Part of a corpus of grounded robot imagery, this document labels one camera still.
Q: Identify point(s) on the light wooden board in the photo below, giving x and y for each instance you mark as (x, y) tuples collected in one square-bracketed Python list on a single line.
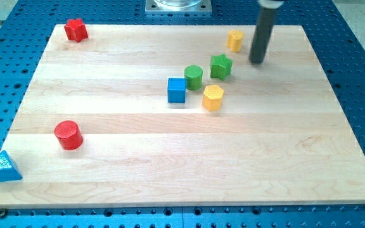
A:
[(279, 138)]

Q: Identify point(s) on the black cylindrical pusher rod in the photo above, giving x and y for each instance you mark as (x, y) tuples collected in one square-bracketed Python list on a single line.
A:
[(263, 30)]

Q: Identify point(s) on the red cylinder block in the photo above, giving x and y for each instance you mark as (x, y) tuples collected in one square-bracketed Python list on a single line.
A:
[(68, 134)]

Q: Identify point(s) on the red star block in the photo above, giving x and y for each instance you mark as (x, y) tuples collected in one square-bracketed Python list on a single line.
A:
[(75, 30)]

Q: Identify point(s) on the blue perforated table plate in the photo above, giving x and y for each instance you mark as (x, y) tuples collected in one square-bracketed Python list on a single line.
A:
[(25, 32)]

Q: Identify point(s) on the blue cube block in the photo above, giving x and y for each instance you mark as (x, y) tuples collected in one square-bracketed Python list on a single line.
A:
[(176, 90)]

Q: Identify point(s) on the blue triangle block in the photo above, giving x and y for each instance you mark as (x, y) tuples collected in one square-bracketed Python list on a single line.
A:
[(8, 168)]

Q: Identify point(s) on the yellow heart block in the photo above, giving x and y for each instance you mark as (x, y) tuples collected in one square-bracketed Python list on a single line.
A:
[(235, 40)]

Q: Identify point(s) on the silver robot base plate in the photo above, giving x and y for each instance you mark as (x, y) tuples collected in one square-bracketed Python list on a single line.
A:
[(158, 7)]

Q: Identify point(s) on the green cylinder block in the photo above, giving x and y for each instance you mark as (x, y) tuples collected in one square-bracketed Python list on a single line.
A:
[(193, 75)]

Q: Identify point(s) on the green star block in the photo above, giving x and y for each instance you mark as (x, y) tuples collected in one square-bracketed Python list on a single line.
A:
[(220, 66)]

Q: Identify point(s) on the yellow hexagon block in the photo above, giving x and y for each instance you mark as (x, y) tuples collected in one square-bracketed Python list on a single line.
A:
[(212, 97)]

